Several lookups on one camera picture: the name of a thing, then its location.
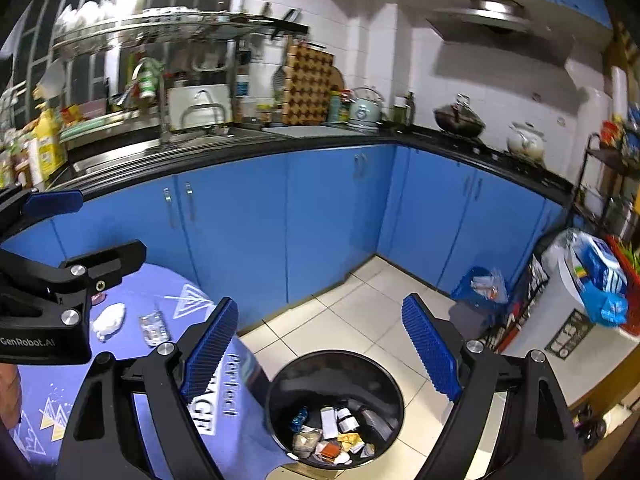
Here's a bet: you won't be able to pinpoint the silver pill blister pack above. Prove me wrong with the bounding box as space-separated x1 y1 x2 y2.
139 310 171 348

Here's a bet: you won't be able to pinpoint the checkered wooden cutting board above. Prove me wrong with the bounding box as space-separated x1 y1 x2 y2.
282 40 334 126

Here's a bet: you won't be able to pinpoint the purple printed tablecloth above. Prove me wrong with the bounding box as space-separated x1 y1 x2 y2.
1 264 288 479

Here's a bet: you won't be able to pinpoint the pink crumpled wrapper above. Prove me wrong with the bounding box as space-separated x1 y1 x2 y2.
91 292 106 306

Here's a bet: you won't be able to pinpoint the yellow oil bottle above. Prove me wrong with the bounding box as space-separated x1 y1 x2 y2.
32 86 67 181

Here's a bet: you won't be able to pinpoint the metal dish rack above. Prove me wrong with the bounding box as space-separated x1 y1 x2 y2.
51 2 309 148

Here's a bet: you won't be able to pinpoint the white tissue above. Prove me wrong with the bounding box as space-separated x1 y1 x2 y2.
91 302 126 342

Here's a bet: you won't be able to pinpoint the white ceramic pot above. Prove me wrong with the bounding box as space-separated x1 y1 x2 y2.
506 122 544 162

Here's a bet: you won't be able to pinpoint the blue bag lined bin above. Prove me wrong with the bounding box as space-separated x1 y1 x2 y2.
449 266 510 339

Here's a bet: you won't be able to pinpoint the black round trash bin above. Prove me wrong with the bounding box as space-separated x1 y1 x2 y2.
265 350 405 470

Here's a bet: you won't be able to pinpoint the black wok with lid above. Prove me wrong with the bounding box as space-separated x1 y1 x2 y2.
434 93 486 139

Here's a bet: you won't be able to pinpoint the blue plastic refill bag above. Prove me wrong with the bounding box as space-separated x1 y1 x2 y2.
565 232 628 327

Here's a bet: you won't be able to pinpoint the blue foil candy wrapper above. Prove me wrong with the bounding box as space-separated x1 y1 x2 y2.
291 406 308 434

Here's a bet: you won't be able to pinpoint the red plastic basket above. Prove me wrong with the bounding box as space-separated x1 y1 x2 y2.
605 235 640 336

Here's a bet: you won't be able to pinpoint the beige snack wrapper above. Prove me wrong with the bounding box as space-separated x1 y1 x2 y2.
292 425 322 458

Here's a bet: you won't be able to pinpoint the person's left hand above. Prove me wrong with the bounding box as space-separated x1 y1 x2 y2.
0 363 22 429

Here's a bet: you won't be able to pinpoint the yellow wrapper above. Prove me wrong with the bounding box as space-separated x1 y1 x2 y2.
337 432 364 453

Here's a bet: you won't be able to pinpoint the white appliance with sticker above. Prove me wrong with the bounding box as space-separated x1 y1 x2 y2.
503 258 639 405

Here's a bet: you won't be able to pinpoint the mint green electric kettle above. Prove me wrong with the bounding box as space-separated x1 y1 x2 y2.
347 87 384 131

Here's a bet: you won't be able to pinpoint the white paper carton box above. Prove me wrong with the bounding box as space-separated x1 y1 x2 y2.
320 406 340 440

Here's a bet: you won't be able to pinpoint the blue kitchen cabinets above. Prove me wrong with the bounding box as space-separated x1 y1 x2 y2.
6 144 561 326

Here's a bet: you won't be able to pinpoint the orange green paper cup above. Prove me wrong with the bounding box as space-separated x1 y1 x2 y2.
314 441 352 466

